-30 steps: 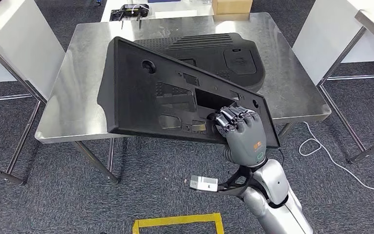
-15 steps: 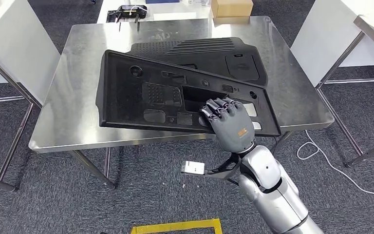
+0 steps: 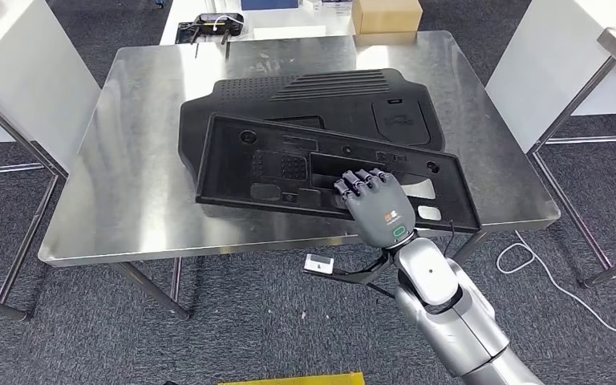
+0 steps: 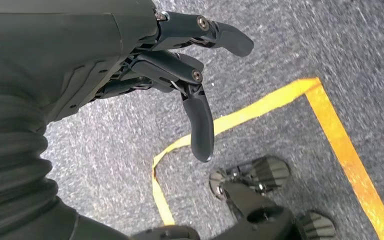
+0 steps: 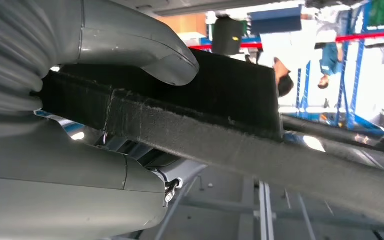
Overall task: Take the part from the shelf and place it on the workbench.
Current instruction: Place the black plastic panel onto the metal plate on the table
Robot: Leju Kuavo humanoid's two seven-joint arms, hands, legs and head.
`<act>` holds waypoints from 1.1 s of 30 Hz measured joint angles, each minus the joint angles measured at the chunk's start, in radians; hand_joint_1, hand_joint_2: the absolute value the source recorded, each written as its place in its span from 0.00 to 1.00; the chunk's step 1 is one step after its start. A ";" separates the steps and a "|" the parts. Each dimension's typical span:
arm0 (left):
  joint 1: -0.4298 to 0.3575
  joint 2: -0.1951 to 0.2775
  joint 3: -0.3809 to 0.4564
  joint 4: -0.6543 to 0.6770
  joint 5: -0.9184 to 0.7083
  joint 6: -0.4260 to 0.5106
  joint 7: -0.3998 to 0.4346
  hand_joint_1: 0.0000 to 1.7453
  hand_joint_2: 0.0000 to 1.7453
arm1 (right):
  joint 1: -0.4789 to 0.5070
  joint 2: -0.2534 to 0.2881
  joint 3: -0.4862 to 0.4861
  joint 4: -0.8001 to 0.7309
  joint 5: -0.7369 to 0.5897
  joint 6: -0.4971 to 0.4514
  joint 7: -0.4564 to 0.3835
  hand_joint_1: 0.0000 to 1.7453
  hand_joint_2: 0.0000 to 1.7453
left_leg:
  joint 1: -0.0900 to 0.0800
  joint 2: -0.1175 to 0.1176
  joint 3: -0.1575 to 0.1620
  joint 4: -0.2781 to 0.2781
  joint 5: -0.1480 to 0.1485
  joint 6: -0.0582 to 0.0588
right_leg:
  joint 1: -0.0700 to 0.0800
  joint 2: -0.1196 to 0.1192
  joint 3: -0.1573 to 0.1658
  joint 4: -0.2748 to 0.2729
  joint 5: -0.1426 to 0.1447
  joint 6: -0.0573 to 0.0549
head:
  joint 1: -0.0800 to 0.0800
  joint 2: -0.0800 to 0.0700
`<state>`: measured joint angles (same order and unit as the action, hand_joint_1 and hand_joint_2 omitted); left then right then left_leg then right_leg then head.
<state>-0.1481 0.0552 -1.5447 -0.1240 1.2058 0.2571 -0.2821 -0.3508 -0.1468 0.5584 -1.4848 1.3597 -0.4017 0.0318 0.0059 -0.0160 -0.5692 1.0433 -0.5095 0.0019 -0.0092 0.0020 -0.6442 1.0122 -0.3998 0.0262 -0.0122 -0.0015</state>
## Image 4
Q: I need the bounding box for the black robot foot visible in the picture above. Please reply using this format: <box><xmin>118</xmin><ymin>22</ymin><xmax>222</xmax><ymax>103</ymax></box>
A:
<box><xmin>209</xmin><ymin>155</ymin><xmax>337</xmax><ymax>240</ymax></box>

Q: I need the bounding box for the black robot leg shell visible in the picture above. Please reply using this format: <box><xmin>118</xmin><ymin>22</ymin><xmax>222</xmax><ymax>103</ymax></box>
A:
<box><xmin>130</xmin><ymin>225</ymin><xmax>201</xmax><ymax>240</ymax></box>

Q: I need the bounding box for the yellow floor tape square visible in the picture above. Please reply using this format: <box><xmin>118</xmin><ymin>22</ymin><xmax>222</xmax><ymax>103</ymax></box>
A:
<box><xmin>151</xmin><ymin>77</ymin><xmax>384</xmax><ymax>240</ymax></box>

